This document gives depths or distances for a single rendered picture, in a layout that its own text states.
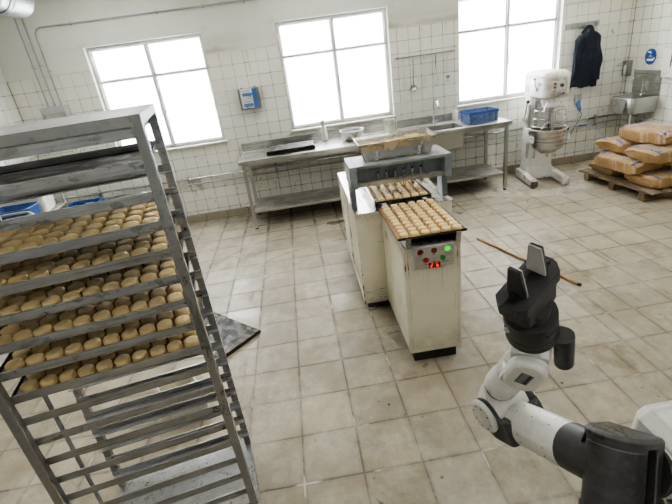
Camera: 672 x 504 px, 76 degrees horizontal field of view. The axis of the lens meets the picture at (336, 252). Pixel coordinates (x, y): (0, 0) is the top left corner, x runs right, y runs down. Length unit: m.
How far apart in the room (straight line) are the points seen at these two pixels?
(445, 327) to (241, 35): 4.44
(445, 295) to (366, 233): 0.80
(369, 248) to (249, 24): 3.65
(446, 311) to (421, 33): 4.25
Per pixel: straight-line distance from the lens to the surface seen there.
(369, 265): 3.29
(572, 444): 0.95
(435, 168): 3.25
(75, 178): 1.38
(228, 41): 6.04
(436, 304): 2.75
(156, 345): 1.66
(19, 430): 1.77
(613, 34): 7.44
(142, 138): 1.30
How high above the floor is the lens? 1.89
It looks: 24 degrees down
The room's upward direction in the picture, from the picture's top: 8 degrees counter-clockwise
